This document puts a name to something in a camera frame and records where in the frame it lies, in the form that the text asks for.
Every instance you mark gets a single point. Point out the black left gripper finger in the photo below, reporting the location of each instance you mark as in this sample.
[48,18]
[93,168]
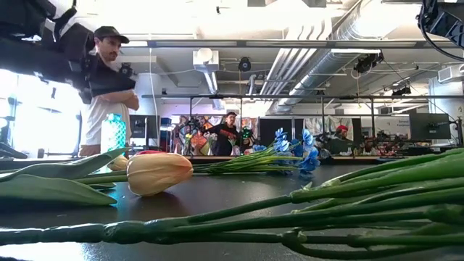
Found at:
[108,84]

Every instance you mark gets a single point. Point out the teal lattice vase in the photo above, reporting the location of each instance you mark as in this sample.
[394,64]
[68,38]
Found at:
[113,134]

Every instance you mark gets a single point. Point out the red artificial tulip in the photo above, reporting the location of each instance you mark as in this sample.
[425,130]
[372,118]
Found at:
[148,152]

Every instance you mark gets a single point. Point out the pale peach artificial tulip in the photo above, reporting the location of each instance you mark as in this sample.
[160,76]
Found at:
[117,164]
[159,174]

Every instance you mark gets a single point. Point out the blue artificial flower bunch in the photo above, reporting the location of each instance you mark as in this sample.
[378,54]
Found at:
[281,145]
[362,194]

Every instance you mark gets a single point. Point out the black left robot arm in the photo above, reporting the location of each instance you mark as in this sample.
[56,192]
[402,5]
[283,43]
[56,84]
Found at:
[36,58]

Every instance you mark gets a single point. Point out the person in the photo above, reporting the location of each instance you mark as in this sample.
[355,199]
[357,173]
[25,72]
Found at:
[92,123]
[340,145]
[224,139]

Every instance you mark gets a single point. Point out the black computer monitor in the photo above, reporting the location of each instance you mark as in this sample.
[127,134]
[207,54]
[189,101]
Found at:
[429,127]
[145,127]

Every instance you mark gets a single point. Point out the white ceiling box with dome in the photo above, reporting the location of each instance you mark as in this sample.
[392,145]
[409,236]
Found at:
[206,59]

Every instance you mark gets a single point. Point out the colourful patchwork tapestry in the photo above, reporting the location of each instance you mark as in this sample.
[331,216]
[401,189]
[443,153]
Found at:
[197,139]

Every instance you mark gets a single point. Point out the grey overhead rig beam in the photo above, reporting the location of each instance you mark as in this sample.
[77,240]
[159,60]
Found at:
[290,44]

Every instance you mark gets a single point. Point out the white ceiling pipes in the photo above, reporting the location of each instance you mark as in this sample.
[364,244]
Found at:
[286,69]

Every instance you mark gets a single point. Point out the black display panel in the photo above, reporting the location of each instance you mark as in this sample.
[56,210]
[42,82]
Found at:
[270,132]

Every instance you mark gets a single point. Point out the black hanging camera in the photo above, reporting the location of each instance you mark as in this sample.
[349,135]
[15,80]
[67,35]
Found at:
[244,65]
[126,70]

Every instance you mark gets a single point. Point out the silver spiral ventilation duct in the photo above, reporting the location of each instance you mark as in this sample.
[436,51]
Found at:
[326,69]

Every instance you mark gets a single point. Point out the black background workstation frame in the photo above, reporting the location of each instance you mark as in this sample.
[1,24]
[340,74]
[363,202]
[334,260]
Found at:
[290,96]

